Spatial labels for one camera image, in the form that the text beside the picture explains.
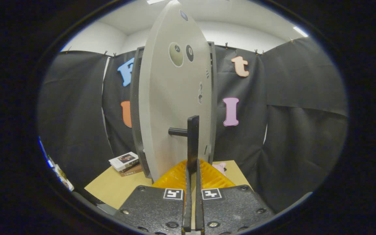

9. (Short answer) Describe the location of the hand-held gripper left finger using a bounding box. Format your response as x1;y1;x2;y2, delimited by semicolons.
115;159;192;234

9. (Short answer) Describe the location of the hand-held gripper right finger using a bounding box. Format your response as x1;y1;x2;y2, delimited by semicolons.
195;159;275;234

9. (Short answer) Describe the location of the black door handle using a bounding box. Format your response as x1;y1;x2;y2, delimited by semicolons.
168;115;200;173

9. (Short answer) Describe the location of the grey shoe cabinet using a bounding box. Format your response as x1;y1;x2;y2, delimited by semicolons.
130;42;217;178

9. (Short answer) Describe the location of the pink and green plush toy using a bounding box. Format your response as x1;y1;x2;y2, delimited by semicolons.
212;163;227;177

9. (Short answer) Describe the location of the brown book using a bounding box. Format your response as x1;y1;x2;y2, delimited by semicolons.
119;164;143;177

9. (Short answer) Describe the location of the white book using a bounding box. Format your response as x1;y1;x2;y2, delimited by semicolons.
109;152;139;171

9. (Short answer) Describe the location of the black backdrop cloth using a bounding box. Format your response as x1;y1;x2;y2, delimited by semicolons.
38;37;348;212

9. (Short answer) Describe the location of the blue and white clutter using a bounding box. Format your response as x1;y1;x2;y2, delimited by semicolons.
39;137;74;191

